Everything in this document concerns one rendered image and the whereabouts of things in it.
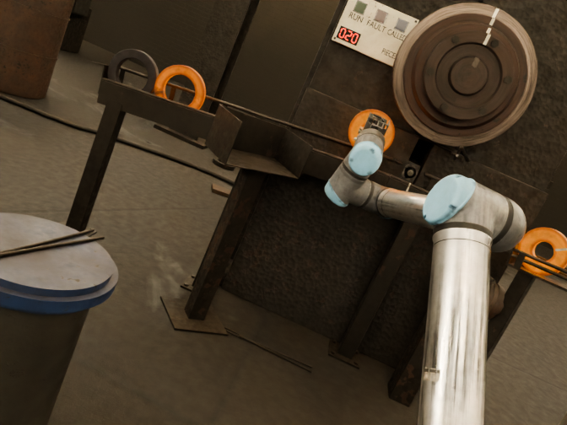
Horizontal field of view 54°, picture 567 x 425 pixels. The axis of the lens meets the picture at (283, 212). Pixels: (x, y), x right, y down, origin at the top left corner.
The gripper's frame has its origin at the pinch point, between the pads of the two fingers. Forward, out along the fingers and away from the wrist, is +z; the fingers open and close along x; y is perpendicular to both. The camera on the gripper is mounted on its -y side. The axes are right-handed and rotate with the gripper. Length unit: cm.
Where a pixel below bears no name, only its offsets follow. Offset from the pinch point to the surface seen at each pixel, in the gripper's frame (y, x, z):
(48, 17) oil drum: -68, 214, 148
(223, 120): -8, 45, -27
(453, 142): 4.6, -27.3, 5.1
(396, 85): 14.2, -1.6, 7.7
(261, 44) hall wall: -153, 165, 594
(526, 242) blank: -12, -61, -12
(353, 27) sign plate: 23.2, 20.8, 24.1
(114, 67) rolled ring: -18, 95, 0
